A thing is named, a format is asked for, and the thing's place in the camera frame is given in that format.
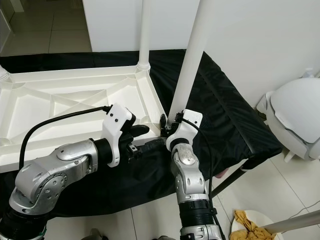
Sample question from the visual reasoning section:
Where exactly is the white plastic table leg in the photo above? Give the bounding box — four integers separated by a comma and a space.
137, 0, 152, 72
167, 0, 219, 121
0, 67, 14, 82

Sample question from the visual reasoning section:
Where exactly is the white plastic table top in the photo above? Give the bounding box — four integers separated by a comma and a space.
0, 66, 169, 175

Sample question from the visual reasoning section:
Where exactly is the black tablecloth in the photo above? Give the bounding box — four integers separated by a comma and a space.
0, 48, 284, 219

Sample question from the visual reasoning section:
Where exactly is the black metal table leg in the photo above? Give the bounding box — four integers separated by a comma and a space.
209, 159, 252, 199

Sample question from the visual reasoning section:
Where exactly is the silver robot left leg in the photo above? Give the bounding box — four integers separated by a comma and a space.
88, 228, 104, 240

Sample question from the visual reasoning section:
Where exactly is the yellow crumpled cloth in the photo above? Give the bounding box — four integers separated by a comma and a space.
232, 209, 274, 240

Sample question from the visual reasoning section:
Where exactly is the grey metal pole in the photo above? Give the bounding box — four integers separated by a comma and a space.
262, 208, 320, 235

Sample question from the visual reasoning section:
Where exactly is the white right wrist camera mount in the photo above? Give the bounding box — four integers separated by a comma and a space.
165, 108, 204, 154

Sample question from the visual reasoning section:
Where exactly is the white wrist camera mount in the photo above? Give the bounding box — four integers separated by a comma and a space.
165, 108, 204, 154
102, 103, 137, 169

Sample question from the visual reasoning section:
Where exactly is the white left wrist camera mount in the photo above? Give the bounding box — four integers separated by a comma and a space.
102, 103, 137, 169

